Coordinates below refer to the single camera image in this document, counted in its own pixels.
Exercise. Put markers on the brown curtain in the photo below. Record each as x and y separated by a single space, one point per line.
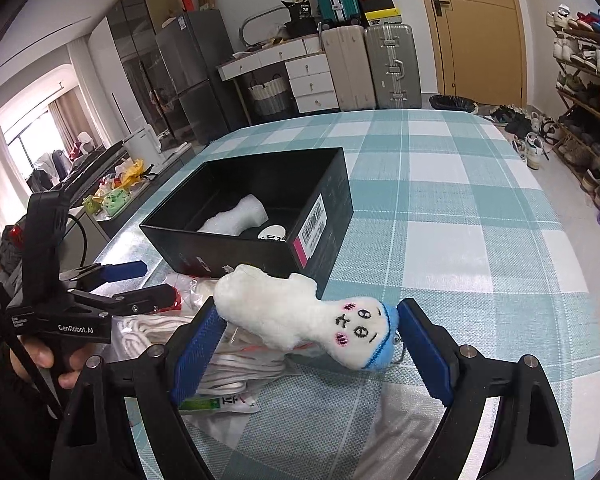
67 120

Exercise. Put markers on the teal checked tablecloth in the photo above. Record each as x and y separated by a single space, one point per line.
430 210

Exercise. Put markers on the white round item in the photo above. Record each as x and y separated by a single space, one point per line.
272 233

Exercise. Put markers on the white desk with drawers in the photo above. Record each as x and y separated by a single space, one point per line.
307 80

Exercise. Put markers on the white foam wrap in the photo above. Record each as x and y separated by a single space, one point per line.
235 215

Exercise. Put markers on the grey refrigerator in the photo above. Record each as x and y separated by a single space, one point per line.
195 70

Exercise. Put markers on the hanging clothes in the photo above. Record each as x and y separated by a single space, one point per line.
47 167

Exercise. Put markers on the green and white packet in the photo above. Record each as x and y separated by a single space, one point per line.
215 404

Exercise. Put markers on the dark glass wardrobe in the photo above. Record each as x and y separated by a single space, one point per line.
130 60

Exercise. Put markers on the dark sofa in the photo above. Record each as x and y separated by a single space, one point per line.
92 162

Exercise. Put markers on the woven laundry basket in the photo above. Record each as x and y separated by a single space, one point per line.
266 97

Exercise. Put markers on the white appliance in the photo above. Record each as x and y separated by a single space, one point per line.
141 147

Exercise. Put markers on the white plush toy blue cap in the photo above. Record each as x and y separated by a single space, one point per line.
280 310

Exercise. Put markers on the person's left hand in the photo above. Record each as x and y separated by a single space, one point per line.
40 356

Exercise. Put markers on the pile of shoes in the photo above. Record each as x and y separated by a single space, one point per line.
522 127

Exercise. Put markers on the chrome oval frame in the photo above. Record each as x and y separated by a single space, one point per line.
245 27

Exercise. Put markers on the large cardboard box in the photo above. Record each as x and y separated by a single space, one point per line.
160 0

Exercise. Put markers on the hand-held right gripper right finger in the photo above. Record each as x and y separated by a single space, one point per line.
425 350

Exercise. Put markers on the beige suitcase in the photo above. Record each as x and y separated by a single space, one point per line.
347 70

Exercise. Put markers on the yellow plastic bag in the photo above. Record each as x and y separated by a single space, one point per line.
131 172

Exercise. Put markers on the silver suitcase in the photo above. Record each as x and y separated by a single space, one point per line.
392 65

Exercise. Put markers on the grey low cabinet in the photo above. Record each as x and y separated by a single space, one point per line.
170 165

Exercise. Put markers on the red printed clear bag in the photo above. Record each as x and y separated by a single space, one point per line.
190 292

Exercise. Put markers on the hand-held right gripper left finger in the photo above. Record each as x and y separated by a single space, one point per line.
196 355

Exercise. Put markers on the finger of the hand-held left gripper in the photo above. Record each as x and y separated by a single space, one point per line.
145 301
125 270

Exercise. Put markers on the wooden door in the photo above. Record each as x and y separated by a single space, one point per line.
475 35

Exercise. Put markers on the black cardboard box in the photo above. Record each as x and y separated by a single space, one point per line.
240 195

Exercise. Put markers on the wooden shoe rack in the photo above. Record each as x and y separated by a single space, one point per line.
587 110

